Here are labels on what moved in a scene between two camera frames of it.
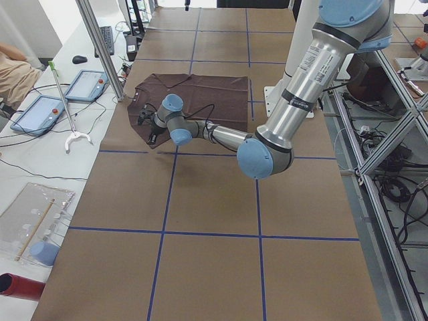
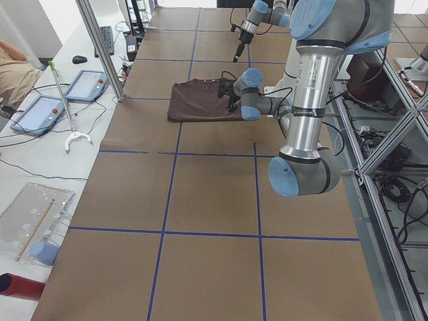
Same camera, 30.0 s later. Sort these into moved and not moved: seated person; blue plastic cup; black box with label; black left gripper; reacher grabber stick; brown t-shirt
Moved: brown t-shirt; black left gripper
Not moved: reacher grabber stick; blue plastic cup; black box with label; seated person
